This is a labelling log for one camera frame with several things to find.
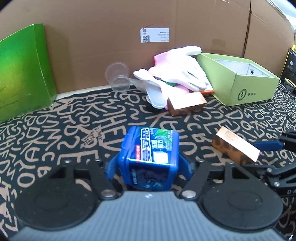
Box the copper metallic box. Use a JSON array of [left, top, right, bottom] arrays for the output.
[[167, 92, 207, 116], [211, 126, 260, 165]]

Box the blue gum container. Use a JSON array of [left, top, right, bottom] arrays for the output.
[[117, 126, 179, 191]]

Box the white pink glove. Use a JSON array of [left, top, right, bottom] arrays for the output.
[[148, 46, 209, 92], [133, 69, 190, 98]]

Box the translucent white tube case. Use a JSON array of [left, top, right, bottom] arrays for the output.
[[144, 82, 168, 109]]

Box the patterned black tan cloth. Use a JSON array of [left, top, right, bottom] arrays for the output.
[[1, 86, 295, 237]]

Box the light green open box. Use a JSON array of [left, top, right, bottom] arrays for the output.
[[197, 53, 279, 106]]

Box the black yellow package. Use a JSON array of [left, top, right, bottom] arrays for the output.
[[280, 45, 296, 94]]

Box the clear plastic cup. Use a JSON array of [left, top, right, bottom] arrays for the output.
[[105, 62, 130, 92]]

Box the small dark green box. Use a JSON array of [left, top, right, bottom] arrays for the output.
[[161, 78, 182, 87]]

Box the tall green gift box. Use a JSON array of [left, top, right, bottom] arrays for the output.
[[1, 24, 57, 121]]

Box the large brown cardboard box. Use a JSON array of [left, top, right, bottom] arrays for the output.
[[1, 1, 295, 93]]

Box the white shipping label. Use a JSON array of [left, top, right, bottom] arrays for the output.
[[140, 28, 170, 43]]

